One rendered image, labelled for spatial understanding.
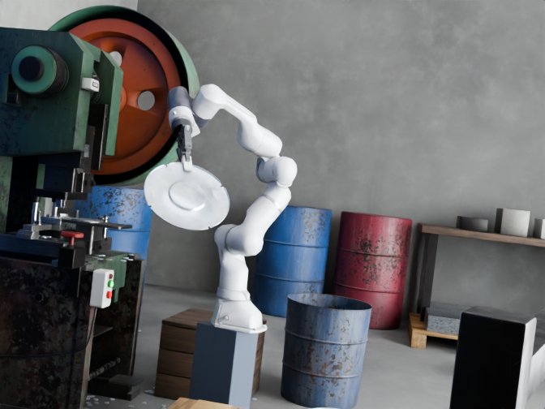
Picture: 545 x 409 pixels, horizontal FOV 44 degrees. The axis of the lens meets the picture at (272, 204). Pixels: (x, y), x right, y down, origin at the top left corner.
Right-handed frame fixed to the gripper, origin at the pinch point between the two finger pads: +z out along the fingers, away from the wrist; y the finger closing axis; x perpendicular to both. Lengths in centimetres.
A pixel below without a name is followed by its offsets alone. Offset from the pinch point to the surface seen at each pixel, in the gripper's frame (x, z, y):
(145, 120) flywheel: -1, -73, -46
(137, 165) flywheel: -3, -56, -58
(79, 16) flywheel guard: -33, -117, -27
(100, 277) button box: -22, 16, -46
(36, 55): -51, -49, -1
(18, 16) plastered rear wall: -60, -232, -111
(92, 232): -23, -13, -56
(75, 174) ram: -32, -31, -43
